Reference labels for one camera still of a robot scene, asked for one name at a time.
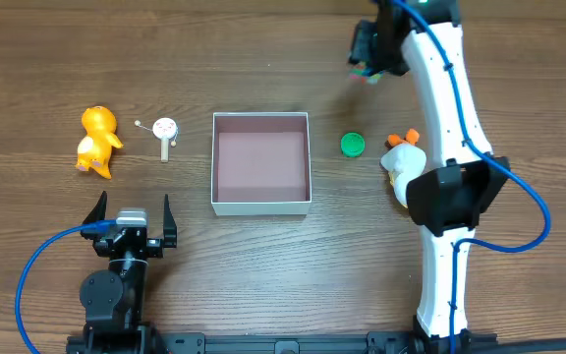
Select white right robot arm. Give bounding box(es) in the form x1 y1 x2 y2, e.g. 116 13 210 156
348 1 509 339

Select white cardboard box pink interior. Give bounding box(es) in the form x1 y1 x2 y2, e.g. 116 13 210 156
210 112 312 216

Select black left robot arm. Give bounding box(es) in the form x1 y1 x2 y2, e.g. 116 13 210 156
80 193 178 331

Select green round lid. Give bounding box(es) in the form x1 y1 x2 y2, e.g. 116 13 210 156
340 132 366 157

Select white wooden rattle drum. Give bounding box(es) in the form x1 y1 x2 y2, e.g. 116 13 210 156
135 117 180 163

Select multicolour puzzle cube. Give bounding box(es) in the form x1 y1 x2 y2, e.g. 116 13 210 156
349 62 384 85

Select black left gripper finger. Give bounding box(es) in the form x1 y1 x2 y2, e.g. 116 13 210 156
162 195 178 248
81 191 108 240

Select orange bear figurine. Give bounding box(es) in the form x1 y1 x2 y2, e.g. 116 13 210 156
75 106 124 180

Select black mounting rail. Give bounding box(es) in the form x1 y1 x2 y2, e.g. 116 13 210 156
65 327 566 354

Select white plush duck orange feet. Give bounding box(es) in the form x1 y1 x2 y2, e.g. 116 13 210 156
380 129 426 207

